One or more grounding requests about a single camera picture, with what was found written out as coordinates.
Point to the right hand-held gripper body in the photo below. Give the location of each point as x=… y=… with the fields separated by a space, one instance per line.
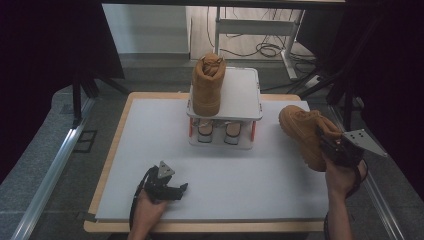
x=346 y=151

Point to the person's left hand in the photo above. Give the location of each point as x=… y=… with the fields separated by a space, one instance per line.
x=148 y=213

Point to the black curtain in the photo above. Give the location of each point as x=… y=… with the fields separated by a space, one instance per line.
x=393 y=83
x=40 y=66

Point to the white table mat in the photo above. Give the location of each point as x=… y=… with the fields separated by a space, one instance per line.
x=233 y=183

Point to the white power strip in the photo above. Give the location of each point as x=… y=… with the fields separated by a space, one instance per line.
x=314 y=81

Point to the white two-tier shoe rack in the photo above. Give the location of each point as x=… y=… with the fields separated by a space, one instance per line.
x=240 y=96

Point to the person's right hand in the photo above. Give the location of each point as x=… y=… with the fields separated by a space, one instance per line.
x=340 y=180

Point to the tan suede boot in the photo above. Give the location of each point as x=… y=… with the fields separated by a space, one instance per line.
x=206 y=90
x=303 y=130

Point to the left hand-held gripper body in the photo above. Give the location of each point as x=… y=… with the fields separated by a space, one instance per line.
x=158 y=188

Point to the white metal desk frame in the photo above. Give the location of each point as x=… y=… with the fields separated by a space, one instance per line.
x=253 y=27

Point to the black metal stand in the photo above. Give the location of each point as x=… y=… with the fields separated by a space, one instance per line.
x=77 y=100
x=348 y=110

